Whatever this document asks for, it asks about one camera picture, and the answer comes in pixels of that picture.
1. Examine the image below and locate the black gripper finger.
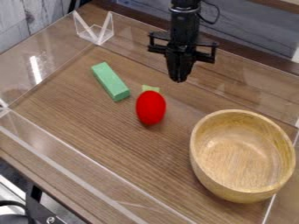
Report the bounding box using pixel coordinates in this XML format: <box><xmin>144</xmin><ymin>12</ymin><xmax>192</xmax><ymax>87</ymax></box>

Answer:
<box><xmin>166</xmin><ymin>53</ymin><xmax>179</xmax><ymax>82</ymax></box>
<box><xmin>179</xmin><ymin>54</ymin><xmax>195</xmax><ymax>82</ymax></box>

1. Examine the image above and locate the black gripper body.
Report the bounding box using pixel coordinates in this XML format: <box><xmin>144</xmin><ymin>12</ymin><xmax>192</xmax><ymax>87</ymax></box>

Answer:
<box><xmin>147</xmin><ymin>31</ymin><xmax>219</xmax><ymax>64</ymax></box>

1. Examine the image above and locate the red plush strawberry toy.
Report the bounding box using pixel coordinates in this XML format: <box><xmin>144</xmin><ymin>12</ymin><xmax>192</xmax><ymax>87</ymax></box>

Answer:
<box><xmin>135</xmin><ymin>85</ymin><xmax>166</xmax><ymax>125</ymax></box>

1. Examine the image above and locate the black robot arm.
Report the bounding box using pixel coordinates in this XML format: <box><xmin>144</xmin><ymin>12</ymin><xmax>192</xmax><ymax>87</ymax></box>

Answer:
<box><xmin>148</xmin><ymin>0</ymin><xmax>219</xmax><ymax>82</ymax></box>

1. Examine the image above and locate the green rectangular block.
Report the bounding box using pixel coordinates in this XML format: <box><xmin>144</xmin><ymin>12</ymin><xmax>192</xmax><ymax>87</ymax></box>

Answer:
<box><xmin>91</xmin><ymin>62</ymin><xmax>131</xmax><ymax>102</ymax></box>

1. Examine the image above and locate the wooden bowl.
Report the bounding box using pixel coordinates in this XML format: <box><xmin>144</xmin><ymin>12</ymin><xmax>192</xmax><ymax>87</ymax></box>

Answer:
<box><xmin>190</xmin><ymin>109</ymin><xmax>295</xmax><ymax>203</ymax></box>

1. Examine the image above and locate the clear acrylic corner bracket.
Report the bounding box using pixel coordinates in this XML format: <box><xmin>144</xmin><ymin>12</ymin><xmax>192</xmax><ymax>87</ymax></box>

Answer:
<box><xmin>72</xmin><ymin>11</ymin><xmax>115</xmax><ymax>46</ymax></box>

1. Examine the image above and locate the clear acrylic table enclosure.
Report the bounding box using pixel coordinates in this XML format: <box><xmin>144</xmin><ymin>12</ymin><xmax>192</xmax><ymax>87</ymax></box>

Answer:
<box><xmin>0</xmin><ymin>13</ymin><xmax>299</xmax><ymax>224</ymax></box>

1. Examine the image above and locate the black table clamp bracket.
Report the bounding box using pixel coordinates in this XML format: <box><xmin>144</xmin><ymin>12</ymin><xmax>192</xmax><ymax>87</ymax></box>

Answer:
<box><xmin>25</xmin><ymin>185</ymin><xmax>67</xmax><ymax>224</ymax></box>

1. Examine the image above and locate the black cable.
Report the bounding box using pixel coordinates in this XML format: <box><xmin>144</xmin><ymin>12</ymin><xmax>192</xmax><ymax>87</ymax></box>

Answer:
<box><xmin>0</xmin><ymin>199</ymin><xmax>33</xmax><ymax>224</ymax></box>

